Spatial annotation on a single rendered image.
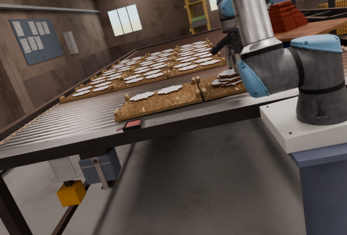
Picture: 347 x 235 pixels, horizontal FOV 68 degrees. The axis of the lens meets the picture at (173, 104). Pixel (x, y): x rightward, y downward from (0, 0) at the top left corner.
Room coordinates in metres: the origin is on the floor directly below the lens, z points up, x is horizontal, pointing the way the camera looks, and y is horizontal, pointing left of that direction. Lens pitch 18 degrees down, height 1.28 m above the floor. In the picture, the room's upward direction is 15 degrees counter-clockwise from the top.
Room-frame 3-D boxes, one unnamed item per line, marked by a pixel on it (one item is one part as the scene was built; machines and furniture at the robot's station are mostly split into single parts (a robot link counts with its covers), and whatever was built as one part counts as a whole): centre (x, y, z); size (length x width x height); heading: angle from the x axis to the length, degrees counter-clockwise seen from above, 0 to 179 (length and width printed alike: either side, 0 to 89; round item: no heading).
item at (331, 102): (0.68, -0.42, 0.97); 0.15 x 0.15 x 0.10
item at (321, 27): (1.64, -0.87, 1.03); 0.50 x 0.50 x 0.02; 28
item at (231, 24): (1.22, -0.34, 1.21); 0.08 x 0.08 x 0.05
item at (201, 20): (9.10, -1.58, 1.30); 2.83 x 0.75 x 2.59; 172
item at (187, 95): (1.28, 0.06, 0.93); 0.41 x 0.35 x 0.02; 85
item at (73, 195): (1.06, 0.56, 0.74); 0.09 x 0.08 x 0.24; 82
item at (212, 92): (1.24, -0.35, 0.93); 0.41 x 0.35 x 0.02; 86
